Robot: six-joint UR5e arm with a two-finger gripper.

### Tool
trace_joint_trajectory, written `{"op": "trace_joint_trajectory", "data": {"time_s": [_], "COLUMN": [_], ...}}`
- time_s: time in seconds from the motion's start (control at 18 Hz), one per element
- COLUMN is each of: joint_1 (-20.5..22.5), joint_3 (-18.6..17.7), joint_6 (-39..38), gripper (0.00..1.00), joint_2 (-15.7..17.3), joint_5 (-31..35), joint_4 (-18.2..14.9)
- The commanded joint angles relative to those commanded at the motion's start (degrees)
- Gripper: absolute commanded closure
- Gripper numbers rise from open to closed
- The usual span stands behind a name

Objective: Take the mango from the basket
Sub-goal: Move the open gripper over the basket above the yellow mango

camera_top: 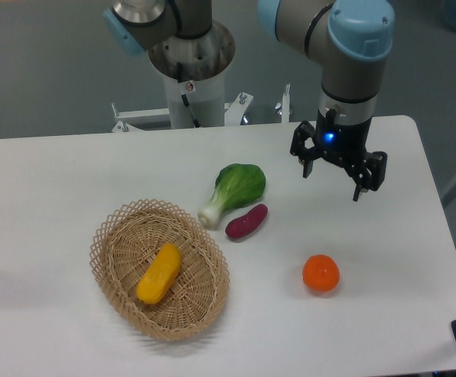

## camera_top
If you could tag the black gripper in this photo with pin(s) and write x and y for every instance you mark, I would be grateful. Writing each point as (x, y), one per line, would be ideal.
(343, 145)

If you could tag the yellow toy mango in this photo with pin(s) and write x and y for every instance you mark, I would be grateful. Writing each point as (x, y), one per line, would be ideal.
(160, 275)

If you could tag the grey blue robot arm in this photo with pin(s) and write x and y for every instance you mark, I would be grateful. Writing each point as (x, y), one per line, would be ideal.
(350, 40)

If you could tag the woven wicker basket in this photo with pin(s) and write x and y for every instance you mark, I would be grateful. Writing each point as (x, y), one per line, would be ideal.
(125, 246)

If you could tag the green toy bok choy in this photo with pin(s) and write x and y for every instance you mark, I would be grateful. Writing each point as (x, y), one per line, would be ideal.
(237, 185)

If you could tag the purple toy sweet potato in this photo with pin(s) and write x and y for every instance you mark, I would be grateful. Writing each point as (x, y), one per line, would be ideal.
(245, 225)

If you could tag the orange toy tangerine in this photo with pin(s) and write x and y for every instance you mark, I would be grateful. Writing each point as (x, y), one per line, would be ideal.
(321, 273)

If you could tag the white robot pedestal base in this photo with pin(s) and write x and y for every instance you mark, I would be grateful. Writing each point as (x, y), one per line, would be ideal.
(193, 73)

